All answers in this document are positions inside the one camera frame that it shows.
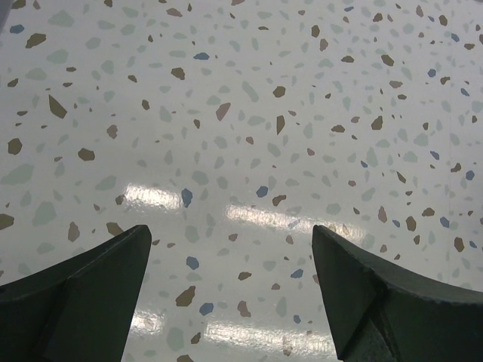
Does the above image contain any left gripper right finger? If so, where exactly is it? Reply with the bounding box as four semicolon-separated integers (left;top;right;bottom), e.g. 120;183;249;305
312;225;482;361

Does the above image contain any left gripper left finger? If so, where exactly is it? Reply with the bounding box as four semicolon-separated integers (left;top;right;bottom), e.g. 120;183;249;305
1;225;152;361

